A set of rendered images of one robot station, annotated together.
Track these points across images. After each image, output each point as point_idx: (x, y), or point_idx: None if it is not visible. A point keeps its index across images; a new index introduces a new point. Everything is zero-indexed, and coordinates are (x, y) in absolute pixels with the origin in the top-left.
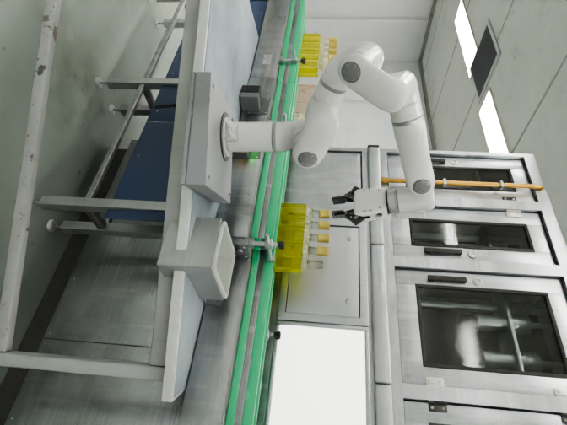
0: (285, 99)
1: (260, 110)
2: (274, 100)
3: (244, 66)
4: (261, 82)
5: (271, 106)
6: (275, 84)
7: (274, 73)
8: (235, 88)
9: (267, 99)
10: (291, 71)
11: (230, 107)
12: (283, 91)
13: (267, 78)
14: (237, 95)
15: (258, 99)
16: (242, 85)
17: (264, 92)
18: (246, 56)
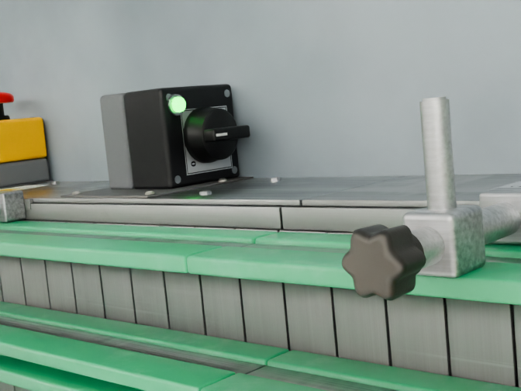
0: (86, 238)
1: (115, 189)
2: (136, 226)
3: (332, 42)
4: (317, 186)
5: (102, 212)
6: (265, 229)
7: (345, 198)
8: (155, 36)
9: (154, 192)
10: (334, 257)
11: (79, 49)
12: (170, 242)
13: (333, 191)
14: (166, 79)
15: (105, 115)
16: (227, 84)
17: (216, 192)
18: (417, 32)
